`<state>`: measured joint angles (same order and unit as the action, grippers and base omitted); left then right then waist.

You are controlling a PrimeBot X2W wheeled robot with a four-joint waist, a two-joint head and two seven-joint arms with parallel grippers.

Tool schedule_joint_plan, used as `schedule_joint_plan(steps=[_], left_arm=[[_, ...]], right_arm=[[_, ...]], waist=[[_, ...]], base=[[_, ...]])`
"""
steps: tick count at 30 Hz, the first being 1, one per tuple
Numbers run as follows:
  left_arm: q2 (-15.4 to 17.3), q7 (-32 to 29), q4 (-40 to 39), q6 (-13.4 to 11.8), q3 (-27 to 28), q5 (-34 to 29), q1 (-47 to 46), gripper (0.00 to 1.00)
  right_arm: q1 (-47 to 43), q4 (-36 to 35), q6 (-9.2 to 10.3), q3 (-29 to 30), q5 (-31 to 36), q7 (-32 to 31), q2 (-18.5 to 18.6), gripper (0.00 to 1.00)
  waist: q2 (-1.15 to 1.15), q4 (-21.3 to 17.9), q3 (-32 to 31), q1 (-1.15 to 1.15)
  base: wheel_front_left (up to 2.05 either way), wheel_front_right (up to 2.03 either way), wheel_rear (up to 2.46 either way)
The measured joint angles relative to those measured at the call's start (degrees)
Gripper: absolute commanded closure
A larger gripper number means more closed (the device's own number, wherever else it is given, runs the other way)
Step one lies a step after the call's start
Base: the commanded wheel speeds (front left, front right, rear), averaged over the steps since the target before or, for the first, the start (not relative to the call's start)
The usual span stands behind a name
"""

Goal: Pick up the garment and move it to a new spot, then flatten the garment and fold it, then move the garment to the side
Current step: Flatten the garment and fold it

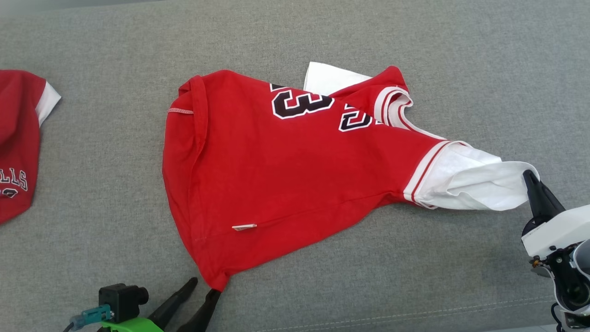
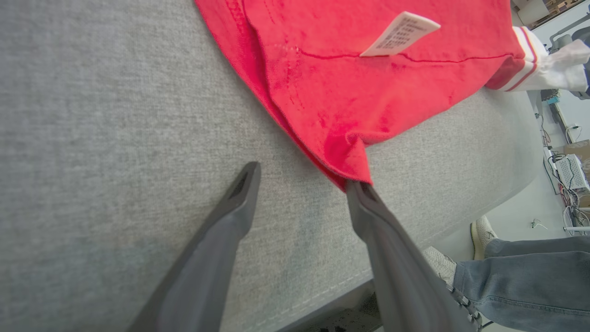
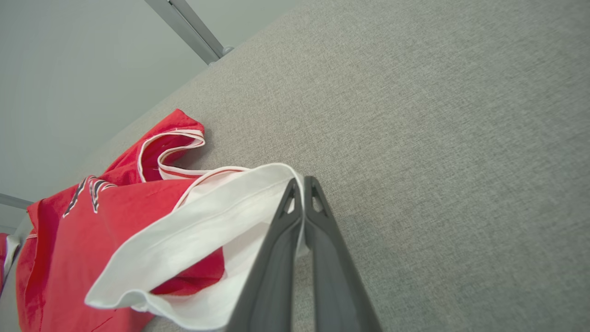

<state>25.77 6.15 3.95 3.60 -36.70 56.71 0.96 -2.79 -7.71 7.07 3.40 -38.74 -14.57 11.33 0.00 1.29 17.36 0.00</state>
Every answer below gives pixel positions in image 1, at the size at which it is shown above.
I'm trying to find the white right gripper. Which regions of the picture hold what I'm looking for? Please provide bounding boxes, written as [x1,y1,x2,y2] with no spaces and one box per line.
[521,169,590,259]

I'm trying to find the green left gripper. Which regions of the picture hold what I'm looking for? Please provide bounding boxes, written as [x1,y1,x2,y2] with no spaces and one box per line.
[99,277,222,332]

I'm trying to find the red jersey white sleeves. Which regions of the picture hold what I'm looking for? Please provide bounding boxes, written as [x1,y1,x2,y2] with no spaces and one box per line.
[161,61,540,292]

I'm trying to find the red Bulls print garment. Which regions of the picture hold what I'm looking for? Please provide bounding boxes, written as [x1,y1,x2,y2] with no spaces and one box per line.
[0,69,62,225]

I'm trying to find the teal left camera connector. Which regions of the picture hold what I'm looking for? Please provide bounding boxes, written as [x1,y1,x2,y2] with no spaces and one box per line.
[69,304,114,330]

